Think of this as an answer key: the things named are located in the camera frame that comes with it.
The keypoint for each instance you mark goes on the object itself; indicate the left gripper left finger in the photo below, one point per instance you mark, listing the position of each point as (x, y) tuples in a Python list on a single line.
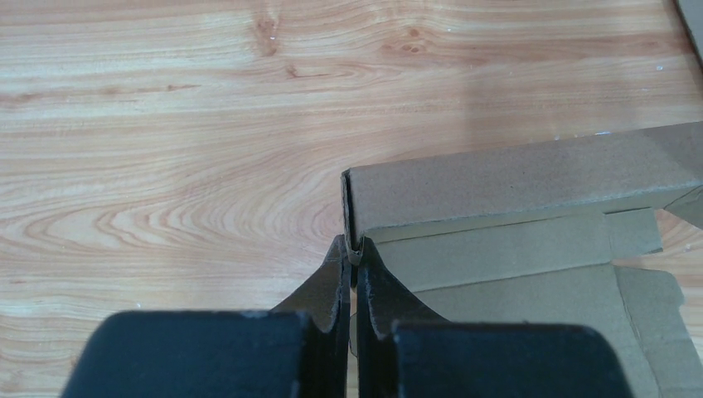
[(296, 349)]

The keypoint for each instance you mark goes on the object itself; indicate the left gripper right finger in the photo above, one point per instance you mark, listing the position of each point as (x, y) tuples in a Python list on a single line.
[(406, 349)]

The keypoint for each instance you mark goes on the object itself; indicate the small brown cardboard box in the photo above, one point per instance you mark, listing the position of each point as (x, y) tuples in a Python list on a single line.
[(537, 233)]

